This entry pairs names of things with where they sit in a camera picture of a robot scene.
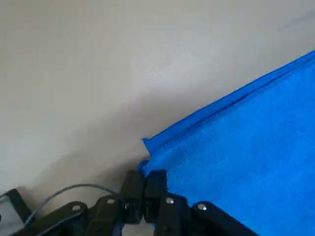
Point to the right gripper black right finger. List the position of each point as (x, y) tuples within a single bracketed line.
[(155, 189)]

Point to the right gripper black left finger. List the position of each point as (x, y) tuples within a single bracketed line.
[(131, 189)]

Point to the blue towel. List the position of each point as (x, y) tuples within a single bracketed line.
[(246, 159)]

